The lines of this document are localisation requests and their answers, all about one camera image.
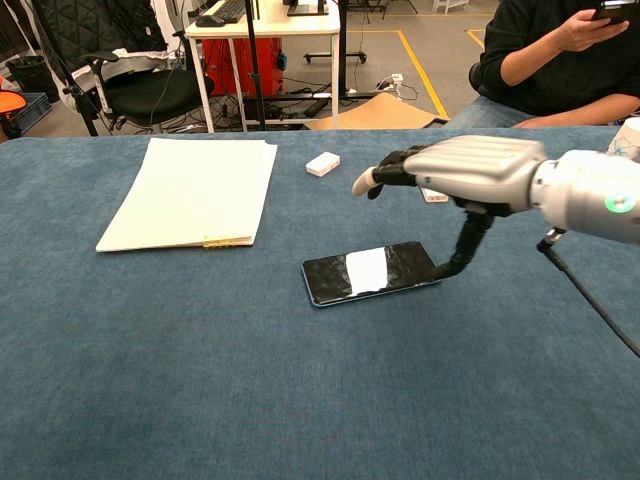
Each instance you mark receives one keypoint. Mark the red and white small box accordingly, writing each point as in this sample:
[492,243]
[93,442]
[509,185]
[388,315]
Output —
[434,197]

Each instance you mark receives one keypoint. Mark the seated person in black sweater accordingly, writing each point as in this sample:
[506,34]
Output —
[540,70]

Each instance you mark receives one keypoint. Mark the red cabinet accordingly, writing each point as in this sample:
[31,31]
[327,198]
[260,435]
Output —
[220,65]

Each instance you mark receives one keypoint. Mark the black office chair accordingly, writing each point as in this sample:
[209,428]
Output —
[150,92]

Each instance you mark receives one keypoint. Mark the black tripod stand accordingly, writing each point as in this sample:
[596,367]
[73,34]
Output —
[255,60]
[75,92]

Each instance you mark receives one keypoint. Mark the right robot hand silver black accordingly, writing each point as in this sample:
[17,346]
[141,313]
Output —
[475,165]

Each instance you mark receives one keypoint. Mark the white paper cup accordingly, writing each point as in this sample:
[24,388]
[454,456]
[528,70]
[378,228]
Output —
[627,142]

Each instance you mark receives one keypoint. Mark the orange seat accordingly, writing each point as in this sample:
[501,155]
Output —
[10,100]

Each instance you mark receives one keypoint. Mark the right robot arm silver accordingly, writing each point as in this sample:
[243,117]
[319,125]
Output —
[585,195]

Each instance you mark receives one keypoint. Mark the black quilted jacket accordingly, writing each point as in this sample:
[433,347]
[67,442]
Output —
[90,25]

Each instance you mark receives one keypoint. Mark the white desk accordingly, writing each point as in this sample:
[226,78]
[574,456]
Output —
[280,25]

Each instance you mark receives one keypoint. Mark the blue table cloth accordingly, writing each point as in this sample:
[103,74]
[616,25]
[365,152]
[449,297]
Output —
[200,375]

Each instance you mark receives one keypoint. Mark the white paper stack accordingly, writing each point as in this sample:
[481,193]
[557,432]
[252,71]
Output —
[190,195]

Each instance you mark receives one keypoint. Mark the brown cardboard sheet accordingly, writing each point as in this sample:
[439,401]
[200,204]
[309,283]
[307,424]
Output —
[380,112]

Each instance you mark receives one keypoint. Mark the black trash bin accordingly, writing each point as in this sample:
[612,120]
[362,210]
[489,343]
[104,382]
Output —
[32,75]

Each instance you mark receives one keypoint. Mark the white power strip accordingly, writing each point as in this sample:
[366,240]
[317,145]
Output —
[396,79]

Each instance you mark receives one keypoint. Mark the black keyboard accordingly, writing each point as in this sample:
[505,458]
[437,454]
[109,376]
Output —
[227,10]

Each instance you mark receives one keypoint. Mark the blue plastic crate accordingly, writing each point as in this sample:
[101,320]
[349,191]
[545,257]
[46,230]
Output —
[35,112]

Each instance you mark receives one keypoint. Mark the black computer mouse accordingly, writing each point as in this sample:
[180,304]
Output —
[209,21]

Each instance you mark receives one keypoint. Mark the black monitor stand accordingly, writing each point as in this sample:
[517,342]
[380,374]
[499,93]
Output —
[305,10]

